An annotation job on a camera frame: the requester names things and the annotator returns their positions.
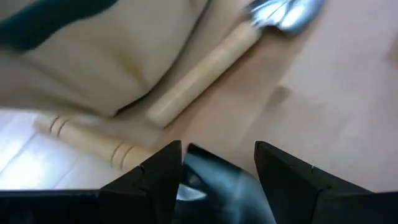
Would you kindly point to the beige green-trimmed gardening bag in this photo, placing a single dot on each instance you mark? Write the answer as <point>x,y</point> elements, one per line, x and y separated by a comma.
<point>93,62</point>

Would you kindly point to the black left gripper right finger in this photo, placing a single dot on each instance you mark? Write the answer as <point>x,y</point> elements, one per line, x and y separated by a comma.
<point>289,193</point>

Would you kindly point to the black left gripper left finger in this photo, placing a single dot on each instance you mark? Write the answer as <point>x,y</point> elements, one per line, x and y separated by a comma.
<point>149,193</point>

